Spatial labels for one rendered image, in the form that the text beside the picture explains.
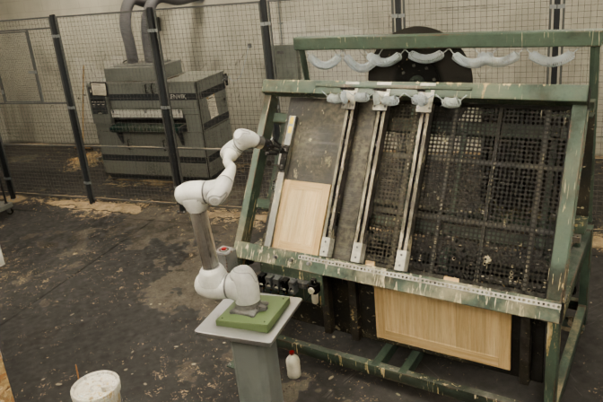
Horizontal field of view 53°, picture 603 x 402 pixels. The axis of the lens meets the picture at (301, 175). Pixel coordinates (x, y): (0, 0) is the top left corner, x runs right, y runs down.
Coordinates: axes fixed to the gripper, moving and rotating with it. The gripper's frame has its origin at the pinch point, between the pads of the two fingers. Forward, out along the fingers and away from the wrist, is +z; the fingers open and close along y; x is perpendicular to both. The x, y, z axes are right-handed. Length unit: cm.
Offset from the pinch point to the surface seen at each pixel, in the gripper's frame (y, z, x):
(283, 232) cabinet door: 53, 22, 7
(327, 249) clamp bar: 48, 26, 48
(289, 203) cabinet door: 32.4, 21.5, 2.1
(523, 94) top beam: -85, 49, 121
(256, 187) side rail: 32.5, 14.7, -29.8
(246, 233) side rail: 66, 15, -20
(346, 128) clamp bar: -30.4, 26.4, 21.7
